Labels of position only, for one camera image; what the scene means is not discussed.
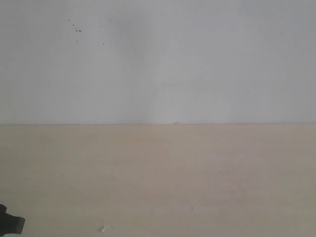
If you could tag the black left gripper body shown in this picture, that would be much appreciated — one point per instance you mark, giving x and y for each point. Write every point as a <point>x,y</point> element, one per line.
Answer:
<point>10,224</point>

